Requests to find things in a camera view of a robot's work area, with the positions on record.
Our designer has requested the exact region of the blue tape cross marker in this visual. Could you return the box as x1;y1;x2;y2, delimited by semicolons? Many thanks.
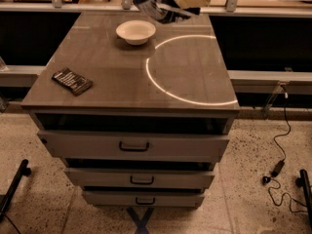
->
127;208;154;234

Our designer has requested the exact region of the top drawer with handle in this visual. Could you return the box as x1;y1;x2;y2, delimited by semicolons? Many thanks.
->
38;131;229;163

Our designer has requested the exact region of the middle drawer with handle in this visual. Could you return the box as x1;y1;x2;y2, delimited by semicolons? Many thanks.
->
64;168;215;190

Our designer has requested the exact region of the white ceramic bowl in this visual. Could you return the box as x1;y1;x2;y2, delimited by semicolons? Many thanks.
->
116;20;156;46

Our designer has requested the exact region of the blue chip bag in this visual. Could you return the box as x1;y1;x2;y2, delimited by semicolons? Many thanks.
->
133;0;200;24

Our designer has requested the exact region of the grey drawer cabinet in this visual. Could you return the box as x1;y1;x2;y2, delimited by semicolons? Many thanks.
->
22;12;239;195

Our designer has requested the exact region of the black stand leg right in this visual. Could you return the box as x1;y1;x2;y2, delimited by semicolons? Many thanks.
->
295;169;312;228

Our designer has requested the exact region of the black stand leg left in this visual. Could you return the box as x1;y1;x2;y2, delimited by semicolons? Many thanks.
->
0;159;31;221

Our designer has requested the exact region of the black power adapter cable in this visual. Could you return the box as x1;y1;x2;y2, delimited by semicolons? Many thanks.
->
261;85;309;215

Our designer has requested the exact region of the drawer with handle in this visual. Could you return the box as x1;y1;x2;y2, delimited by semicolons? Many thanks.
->
64;168;215;190
82;191;205;208
38;131;229;163

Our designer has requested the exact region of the bottom drawer with handle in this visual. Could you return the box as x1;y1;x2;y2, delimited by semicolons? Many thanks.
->
82;191;205;208

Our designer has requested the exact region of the rxbar chocolate bar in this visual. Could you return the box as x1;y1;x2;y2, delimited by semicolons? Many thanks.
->
52;67;94;96

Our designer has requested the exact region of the black stand leg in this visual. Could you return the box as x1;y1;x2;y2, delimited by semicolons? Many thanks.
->
295;169;312;228
0;159;31;221

